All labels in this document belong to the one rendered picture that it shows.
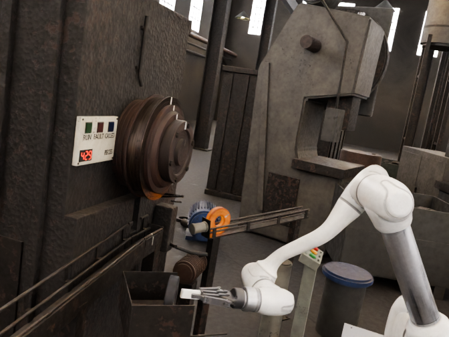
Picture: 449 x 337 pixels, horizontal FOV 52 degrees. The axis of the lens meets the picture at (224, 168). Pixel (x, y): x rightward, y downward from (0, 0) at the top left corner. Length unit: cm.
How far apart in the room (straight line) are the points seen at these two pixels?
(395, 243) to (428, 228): 246
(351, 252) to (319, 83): 162
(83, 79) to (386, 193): 111
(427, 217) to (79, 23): 317
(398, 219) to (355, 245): 242
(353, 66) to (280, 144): 101
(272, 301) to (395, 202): 58
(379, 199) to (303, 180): 306
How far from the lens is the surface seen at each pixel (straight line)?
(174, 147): 201
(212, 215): 255
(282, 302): 182
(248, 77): 620
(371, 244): 404
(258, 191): 480
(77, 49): 175
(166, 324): 157
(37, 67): 184
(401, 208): 159
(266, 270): 190
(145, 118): 194
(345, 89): 450
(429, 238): 418
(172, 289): 162
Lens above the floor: 141
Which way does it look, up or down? 9 degrees down
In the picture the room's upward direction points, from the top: 9 degrees clockwise
